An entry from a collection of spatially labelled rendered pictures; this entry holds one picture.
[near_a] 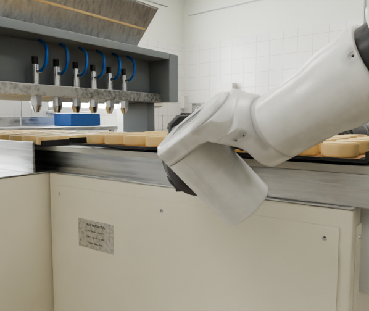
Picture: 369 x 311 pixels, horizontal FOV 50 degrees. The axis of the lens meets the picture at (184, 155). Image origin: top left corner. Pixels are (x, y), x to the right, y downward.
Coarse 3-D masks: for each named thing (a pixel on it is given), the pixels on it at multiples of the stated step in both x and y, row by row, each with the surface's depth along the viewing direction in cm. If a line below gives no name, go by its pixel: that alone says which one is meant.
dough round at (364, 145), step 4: (336, 140) 62; (340, 140) 62; (344, 140) 62; (348, 140) 62; (352, 140) 62; (356, 140) 62; (360, 140) 62; (364, 140) 62; (360, 144) 59; (364, 144) 60; (368, 144) 60; (360, 148) 59; (364, 148) 60; (368, 148) 60; (360, 152) 60; (364, 152) 60
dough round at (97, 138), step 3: (87, 135) 86; (90, 135) 85; (93, 135) 85; (96, 135) 85; (99, 135) 85; (102, 135) 85; (105, 135) 85; (87, 138) 86; (90, 138) 85; (93, 138) 85; (96, 138) 85; (99, 138) 85; (102, 138) 85; (87, 141) 86; (90, 141) 85; (93, 141) 85; (96, 141) 85; (99, 141) 85; (102, 141) 85
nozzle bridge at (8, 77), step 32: (0, 32) 89; (32, 32) 90; (64, 32) 97; (0, 64) 93; (64, 64) 108; (96, 64) 117; (128, 64) 128; (160, 64) 134; (0, 96) 100; (64, 96) 102; (96, 96) 111; (128, 96) 121; (160, 96) 134; (128, 128) 146
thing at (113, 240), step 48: (96, 192) 86; (144, 192) 78; (96, 240) 87; (144, 240) 79; (192, 240) 72; (240, 240) 67; (288, 240) 62; (336, 240) 57; (96, 288) 88; (144, 288) 80; (192, 288) 73; (240, 288) 67; (288, 288) 62; (336, 288) 58
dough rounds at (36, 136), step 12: (0, 132) 128; (12, 132) 125; (24, 132) 124; (36, 132) 126; (48, 132) 124; (60, 132) 132; (72, 132) 129; (84, 132) 125; (96, 132) 124; (108, 132) 127; (120, 132) 124
